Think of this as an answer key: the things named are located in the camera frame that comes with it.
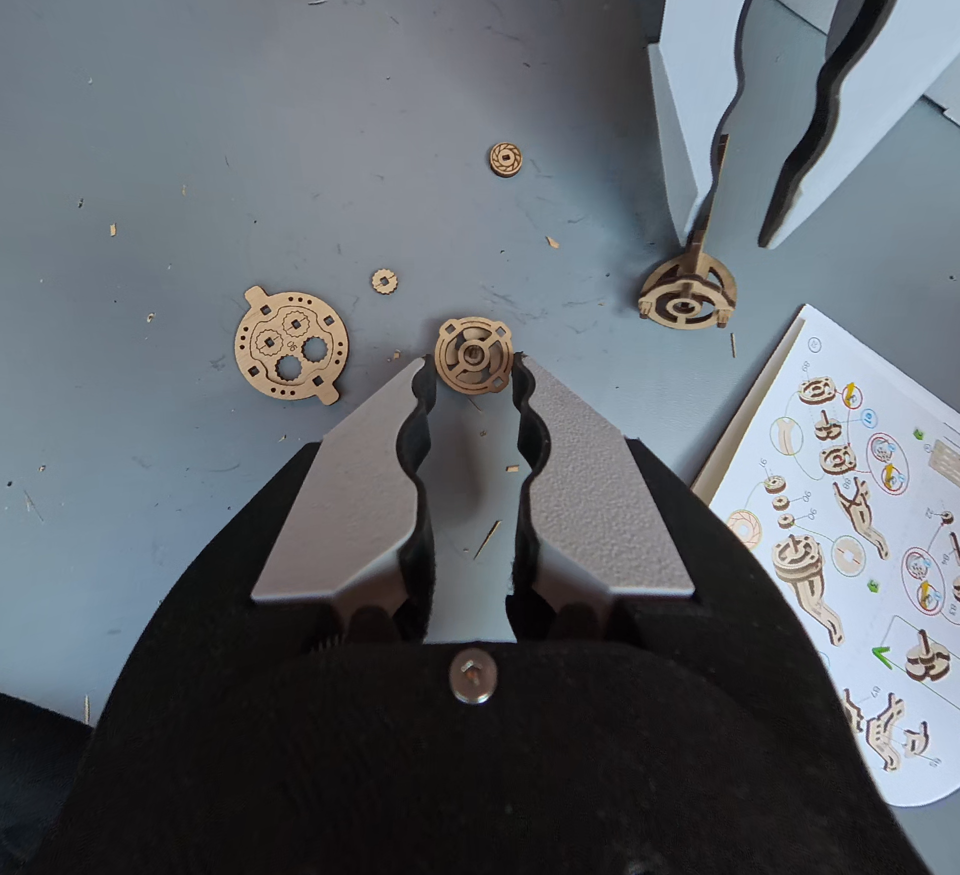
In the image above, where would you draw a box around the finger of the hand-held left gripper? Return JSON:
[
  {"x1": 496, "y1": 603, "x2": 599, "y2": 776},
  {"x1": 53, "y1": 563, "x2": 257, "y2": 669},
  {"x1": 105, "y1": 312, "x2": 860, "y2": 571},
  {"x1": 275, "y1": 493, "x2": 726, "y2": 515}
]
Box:
[
  {"x1": 757, "y1": 0, "x2": 960, "y2": 250},
  {"x1": 647, "y1": 0, "x2": 799, "y2": 242}
]

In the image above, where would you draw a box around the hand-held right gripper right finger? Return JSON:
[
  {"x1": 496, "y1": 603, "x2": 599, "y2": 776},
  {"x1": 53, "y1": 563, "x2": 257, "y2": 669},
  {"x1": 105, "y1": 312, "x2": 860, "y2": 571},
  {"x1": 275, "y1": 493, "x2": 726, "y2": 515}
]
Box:
[{"x1": 510, "y1": 354, "x2": 696, "y2": 614}]

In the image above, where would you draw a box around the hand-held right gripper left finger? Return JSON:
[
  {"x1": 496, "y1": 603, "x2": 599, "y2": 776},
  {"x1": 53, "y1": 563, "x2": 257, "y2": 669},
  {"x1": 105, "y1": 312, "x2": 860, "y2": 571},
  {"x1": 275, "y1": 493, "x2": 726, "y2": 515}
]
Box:
[{"x1": 249, "y1": 356, "x2": 439, "y2": 629}]

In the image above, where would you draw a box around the wooden wheel part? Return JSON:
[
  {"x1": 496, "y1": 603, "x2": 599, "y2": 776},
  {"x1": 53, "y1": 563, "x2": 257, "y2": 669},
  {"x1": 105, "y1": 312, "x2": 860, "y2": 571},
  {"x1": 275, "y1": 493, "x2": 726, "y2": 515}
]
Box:
[{"x1": 434, "y1": 317, "x2": 516, "y2": 396}]

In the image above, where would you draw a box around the wooden base with rod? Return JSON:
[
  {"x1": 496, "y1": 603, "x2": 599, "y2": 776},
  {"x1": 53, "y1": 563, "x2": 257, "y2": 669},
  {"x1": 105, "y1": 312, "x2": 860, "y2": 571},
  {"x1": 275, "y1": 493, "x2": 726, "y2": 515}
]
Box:
[{"x1": 637, "y1": 134, "x2": 740, "y2": 331}]

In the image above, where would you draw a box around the round wooden plate with holes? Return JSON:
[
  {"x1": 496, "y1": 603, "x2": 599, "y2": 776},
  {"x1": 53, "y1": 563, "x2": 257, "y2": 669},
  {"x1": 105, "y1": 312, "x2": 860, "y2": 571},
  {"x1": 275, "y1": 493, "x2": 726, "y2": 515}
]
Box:
[{"x1": 233, "y1": 284, "x2": 351, "y2": 407}]

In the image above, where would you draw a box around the instruction booklet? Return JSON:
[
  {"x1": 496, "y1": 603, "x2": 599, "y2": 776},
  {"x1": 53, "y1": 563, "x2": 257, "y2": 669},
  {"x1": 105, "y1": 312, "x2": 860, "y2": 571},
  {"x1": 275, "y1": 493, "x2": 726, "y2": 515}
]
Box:
[{"x1": 690, "y1": 303, "x2": 960, "y2": 809}]

